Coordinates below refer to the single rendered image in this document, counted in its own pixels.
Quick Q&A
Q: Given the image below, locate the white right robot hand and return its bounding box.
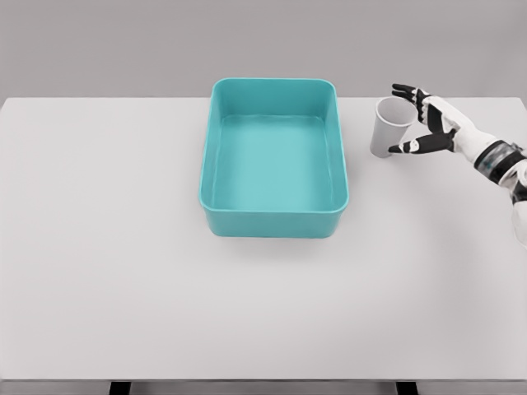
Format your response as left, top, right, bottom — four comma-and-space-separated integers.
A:
388, 83, 482, 155

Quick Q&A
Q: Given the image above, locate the white paper cup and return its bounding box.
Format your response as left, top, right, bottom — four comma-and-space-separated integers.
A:
369, 96, 417, 159

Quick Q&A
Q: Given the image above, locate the teal plastic basket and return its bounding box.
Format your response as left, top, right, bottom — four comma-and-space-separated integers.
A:
198, 77, 352, 239

